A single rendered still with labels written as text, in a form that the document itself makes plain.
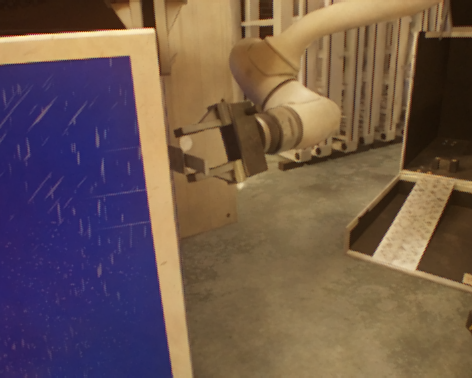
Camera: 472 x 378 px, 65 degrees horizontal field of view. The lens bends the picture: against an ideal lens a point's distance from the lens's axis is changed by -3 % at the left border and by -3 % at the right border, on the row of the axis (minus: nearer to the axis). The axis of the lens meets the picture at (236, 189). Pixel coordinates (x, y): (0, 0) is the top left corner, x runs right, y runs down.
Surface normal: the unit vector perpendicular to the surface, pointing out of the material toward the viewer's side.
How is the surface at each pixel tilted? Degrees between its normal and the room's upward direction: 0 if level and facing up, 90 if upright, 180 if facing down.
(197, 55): 90
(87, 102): 90
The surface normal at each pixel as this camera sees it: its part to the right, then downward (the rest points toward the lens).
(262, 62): -0.41, -0.04
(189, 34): 0.50, 0.30
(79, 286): 0.18, 0.36
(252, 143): 0.64, -0.07
